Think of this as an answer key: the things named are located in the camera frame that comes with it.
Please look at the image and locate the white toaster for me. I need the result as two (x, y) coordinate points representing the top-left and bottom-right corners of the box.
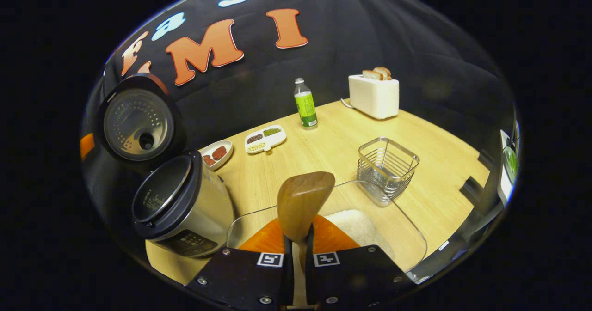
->
(348, 73), (400, 120)

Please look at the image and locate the white rice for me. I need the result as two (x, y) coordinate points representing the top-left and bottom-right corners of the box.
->
(324, 209), (396, 261)

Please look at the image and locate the metal wire chopstick holder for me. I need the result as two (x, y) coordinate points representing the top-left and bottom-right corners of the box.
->
(357, 137), (420, 207)

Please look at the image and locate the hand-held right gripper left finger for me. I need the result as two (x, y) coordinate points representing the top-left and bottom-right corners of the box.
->
(185, 219), (294, 311)

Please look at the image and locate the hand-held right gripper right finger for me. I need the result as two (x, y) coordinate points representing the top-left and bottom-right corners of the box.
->
(305, 214), (414, 309)

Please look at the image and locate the white round plate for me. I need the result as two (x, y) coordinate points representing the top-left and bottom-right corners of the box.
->
(199, 140), (234, 171)

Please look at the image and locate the wooden spoon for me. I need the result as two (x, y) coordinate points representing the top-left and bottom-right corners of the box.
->
(277, 171), (336, 302)

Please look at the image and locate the white divided bean dish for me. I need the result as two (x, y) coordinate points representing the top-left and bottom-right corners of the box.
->
(244, 125), (287, 154)

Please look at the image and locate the green label plastic bottle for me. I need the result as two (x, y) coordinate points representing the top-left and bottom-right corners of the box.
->
(294, 78), (319, 130)

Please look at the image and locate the clear glass bowl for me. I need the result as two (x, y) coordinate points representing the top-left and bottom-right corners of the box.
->
(226, 180), (428, 284)

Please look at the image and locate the black silver rice cooker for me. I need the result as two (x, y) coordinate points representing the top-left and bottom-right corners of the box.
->
(95, 73), (235, 258)

